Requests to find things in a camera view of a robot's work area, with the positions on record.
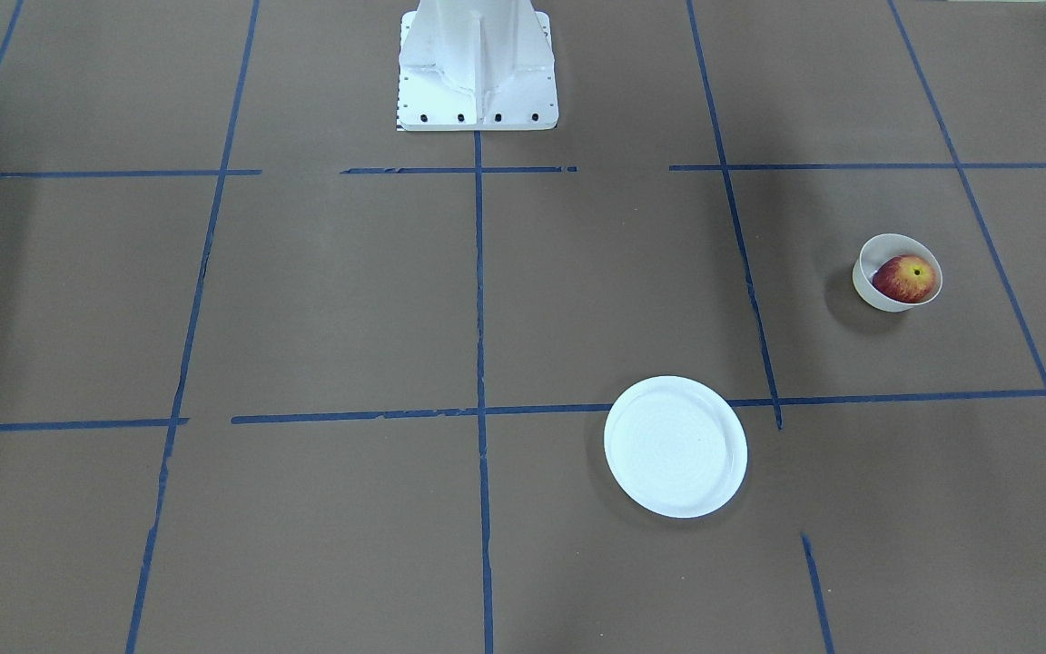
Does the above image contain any red yellow apple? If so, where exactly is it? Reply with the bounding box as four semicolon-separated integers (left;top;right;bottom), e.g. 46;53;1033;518
871;255;939;303

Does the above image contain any white round plate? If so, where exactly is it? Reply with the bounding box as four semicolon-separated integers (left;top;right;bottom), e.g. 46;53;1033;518
602;375;750;519

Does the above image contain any white bowl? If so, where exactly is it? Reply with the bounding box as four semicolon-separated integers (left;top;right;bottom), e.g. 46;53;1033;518
852;234;942;313

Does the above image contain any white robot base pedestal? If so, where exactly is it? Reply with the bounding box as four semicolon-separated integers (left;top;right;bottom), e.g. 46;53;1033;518
396;1;560;132

